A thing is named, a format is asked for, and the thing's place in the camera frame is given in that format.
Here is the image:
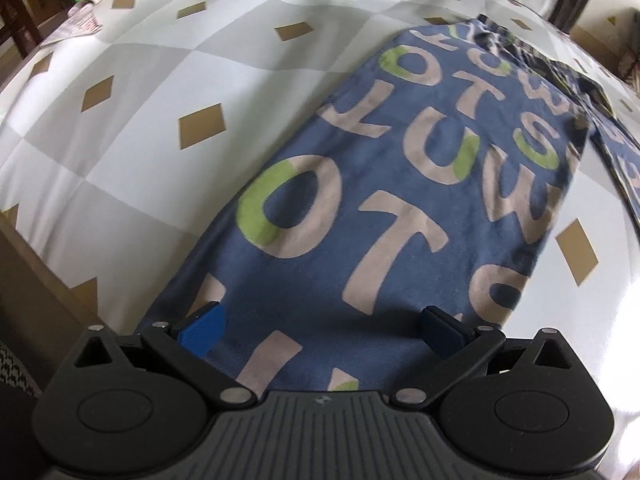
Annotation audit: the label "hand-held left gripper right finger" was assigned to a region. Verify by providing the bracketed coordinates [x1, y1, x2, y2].
[390, 305, 576, 408]

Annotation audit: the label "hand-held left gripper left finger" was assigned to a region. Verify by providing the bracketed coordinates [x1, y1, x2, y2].
[72, 302, 256, 408]

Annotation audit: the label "blue letter print pants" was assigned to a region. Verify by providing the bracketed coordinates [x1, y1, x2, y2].
[142, 15, 640, 393]

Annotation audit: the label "folded newspaper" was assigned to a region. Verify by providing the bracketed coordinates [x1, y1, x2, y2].
[40, 0, 113, 48]

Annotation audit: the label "black plant pot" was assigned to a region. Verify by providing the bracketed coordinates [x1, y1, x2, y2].
[547, 0, 598, 33]

